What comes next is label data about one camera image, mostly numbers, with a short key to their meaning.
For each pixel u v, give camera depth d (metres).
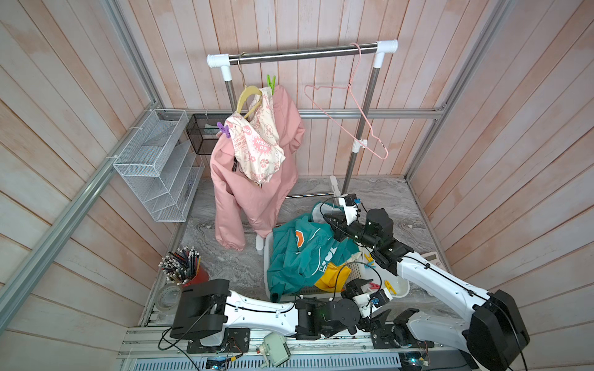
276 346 0.68
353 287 0.59
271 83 0.69
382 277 0.59
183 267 0.78
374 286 0.84
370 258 0.61
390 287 0.84
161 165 0.67
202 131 0.86
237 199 0.68
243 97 0.58
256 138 0.59
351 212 0.67
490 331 0.39
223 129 0.56
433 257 0.89
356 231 0.67
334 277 0.82
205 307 0.47
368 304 0.52
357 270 0.80
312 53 0.54
